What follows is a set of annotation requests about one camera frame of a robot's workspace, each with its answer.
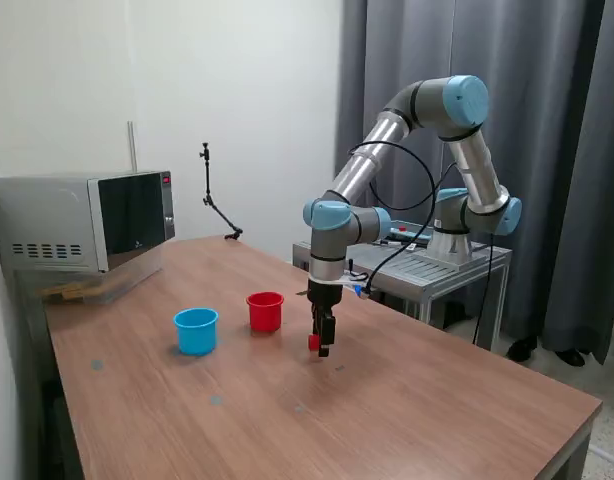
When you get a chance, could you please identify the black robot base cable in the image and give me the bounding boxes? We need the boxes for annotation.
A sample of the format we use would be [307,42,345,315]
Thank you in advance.
[470,232,494,346]

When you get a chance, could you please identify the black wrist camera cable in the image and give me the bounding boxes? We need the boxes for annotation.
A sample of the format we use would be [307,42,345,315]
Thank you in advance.
[347,140,461,296]

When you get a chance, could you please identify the blue plastic cup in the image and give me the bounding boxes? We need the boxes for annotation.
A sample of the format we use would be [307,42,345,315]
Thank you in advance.
[173,307,220,357]

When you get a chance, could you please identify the black shoe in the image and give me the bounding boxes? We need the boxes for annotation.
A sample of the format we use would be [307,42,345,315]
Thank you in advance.
[554,348,587,368]
[505,337,539,363]

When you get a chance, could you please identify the silver microwave oven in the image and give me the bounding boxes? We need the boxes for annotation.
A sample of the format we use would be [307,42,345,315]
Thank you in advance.
[0,169,177,275]

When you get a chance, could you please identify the grey curtain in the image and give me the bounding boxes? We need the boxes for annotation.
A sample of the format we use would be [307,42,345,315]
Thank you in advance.
[334,0,614,366]

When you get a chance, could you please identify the red plastic cup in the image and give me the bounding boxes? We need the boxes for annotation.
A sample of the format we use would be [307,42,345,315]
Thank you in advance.
[245,292,285,334]

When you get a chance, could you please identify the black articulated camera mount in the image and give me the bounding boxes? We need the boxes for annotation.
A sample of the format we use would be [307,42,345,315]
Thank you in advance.
[197,142,244,241]

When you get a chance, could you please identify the white floor cable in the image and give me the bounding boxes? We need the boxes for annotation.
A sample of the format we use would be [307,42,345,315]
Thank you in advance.
[586,442,614,466]

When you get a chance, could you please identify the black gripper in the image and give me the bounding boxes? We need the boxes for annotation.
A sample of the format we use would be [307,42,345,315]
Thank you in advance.
[306,280,343,359]

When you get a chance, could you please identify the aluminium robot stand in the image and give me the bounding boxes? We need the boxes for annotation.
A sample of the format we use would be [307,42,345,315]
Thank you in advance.
[291,234,513,354]

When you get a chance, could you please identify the wooden plank pieces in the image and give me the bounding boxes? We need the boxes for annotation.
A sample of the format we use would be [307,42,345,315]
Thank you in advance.
[40,282,107,304]

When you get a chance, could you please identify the robot teach pendant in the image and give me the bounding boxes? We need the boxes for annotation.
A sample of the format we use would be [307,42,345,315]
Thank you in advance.
[389,222,433,242]

